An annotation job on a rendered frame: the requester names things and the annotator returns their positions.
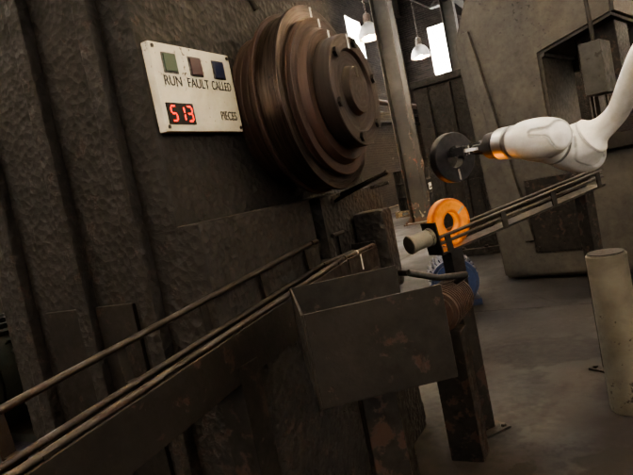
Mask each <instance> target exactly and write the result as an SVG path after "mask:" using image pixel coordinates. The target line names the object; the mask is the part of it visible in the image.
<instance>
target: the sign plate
mask: <svg viewBox="0 0 633 475"><path fill-rule="evenodd" d="M140 46H141V50H142V55H143V58H144V63H145V67H146V72H147V75H148V80H149V84H150V89H151V93H152V97H153V101H154V109H155V114H156V118H157V122H158V126H159V131H160V133H161V134H197V133H240V132H243V128H242V123H241V119H240V115H239V110H238V105H237V100H236V97H235V88H234V83H233V79H232V75H231V70H230V65H229V61H228V57H227V56H224V55H219V54H214V53H209V52H204V51H199V50H194V49H189V48H185V47H180V46H174V45H169V44H165V43H160V42H155V41H144V42H142V43H141V44H140ZM162 53H166V54H172V55H175V57H176V62H177V66H178V71H179V72H178V73H176V72H168V71H166V69H165V64H164V60H163V56H162ZM189 57H193V58H198V59H200V60H201V64H202V68H203V75H196V74H192V72H191V68H190V64H189V59H188V58H189ZM212 61H215V62H220V63H223V68H224V72H225V76H226V78H225V79H224V78H216V77H215V72H214V67H213V63H212ZM170 105H175V106H172V107H171V110H172V112H176V114H178V117H179V120H178V119H177V115H176V114H172V112H170ZM187 106H190V107H192V111H193V113H192V112H191V108H190V107H187ZM183 107H184V108H185V112H186V113H184V109H183ZM188 113H192V115H194V120H195V121H194V122H191V121H190V120H193V117H192V115H188ZM185 114H186V115H187V119H186V117H185ZM174 120H178V122H175V121H174Z"/></svg>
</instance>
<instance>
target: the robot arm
mask: <svg viewBox="0 0 633 475"><path fill-rule="evenodd" d="M632 108H633V44H632V46H631V48H630V50H629V52H628V54H627V56H626V58H625V62H624V65H623V68H622V70H621V72H620V75H619V78H618V80H617V83H616V86H615V89H614V92H613V93H612V96H611V99H610V101H609V105H608V107H607V108H606V109H605V111H604V112H603V113H602V114H600V115H599V116H598V117H596V118H595V119H593V120H590V121H586V120H580V121H579V122H577V123H573V124H569V123H568V122H566V121H565V120H563V119H559V118H554V117H540V118H534V119H529V120H525V121H522V122H520V123H517V124H516V125H510V126H507V127H502V128H498V129H496V131H495V132H491V133H488V134H486V135H485V136H484V137H483V139H482V140H480V141H476V142H475V143H470V144H469V145H467V146H462V147H461V146H458V145H454V147H452V148H450V149H449V150H448V152H447V158H449V157H455V156H463V157H464V156H468V155H470V154H471V155H485V156H486V157H487V158H490V159H495V158H497V159H500V160H502V159H517V158H521V159H525V160H526V161H536V162H542V163H546V164H549V165H551V166H553V167H555V168H557V169H560V170H564V171H568V172H592V171H594V170H596V169H598V168H599V167H601V166H602V165H603V163H604V162H605V160H606V157H607V148H608V140H609V138H610V137H611V136H612V135H613V134H614V133H615V132H616V131H617V129H618V128H619V127H620V126H621V125H622V124H623V123H624V122H625V120H626V118H627V117H628V115H629V114H630V112H631V110H632Z"/></svg>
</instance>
